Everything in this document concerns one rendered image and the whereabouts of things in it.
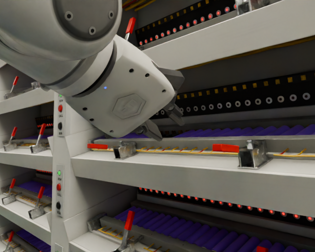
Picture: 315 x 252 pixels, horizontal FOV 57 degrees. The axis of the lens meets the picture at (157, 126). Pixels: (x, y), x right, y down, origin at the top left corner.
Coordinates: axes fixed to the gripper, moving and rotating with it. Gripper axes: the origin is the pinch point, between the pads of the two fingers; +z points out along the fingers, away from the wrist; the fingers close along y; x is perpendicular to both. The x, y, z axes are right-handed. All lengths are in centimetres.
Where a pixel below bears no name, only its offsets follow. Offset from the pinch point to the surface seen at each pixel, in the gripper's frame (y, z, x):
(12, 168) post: -80, 37, 56
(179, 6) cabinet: 12.9, 13.7, 36.2
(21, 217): -61, 24, 21
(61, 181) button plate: -32.9, 13.4, 13.9
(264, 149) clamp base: 9.3, 3.5, -10.6
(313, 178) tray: 11.6, -0.1, -17.4
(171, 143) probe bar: -2.8, 8.4, 1.4
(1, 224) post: -94, 41, 38
